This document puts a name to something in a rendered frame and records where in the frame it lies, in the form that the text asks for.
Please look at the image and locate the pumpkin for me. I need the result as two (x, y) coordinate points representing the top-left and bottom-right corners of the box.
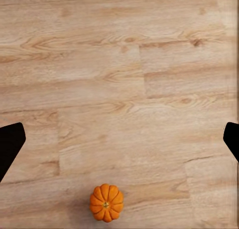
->
(90, 184), (123, 223)

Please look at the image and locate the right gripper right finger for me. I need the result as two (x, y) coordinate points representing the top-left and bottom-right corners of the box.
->
(223, 122), (239, 162)

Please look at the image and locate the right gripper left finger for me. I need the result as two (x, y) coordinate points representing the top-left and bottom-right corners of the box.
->
(0, 122), (26, 182)

